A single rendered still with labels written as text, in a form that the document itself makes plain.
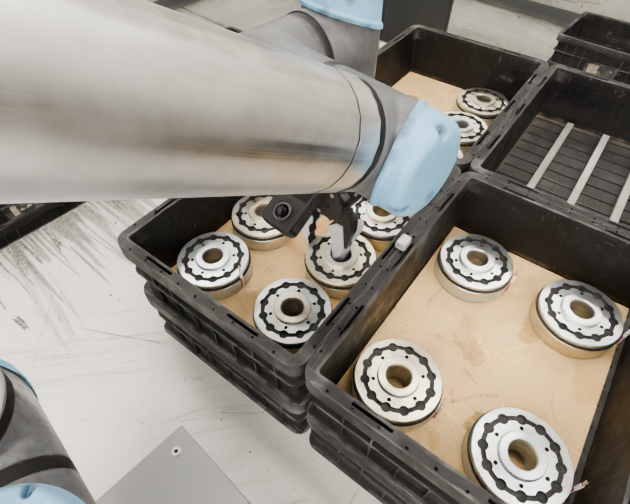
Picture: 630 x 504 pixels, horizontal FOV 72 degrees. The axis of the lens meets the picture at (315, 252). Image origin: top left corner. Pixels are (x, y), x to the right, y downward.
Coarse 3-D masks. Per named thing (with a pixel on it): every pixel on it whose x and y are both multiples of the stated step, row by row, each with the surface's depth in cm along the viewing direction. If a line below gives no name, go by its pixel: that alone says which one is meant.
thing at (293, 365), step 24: (456, 168) 63; (144, 216) 57; (120, 240) 54; (144, 264) 52; (384, 264) 52; (168, 288) 52; (192, 288) 50; (360, 288) 50; (216, 312) 48; (336, 312) 48; (240, 336) 47; (264, 336) 46; (312, 336) 46; (288, 360) 44
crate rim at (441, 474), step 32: (448, 192) 60; (512, 192) 60; (576, 224) 57; (384, 288) 50; (352, 320) 49; (320, 352) 45; (320, 384) 42; (352, 416) 41; (416, 448) 39; (448, 480) 37
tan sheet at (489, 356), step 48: (432, 288) 62; (528, 288) 62; (384, 336) 57; (432, 336) 57; (480, 336) 57; (528, 336) 57; (480, 384) 53; (528, 384) 53; (576, 384) 53; (432, 432) 49; (576, 432) 49
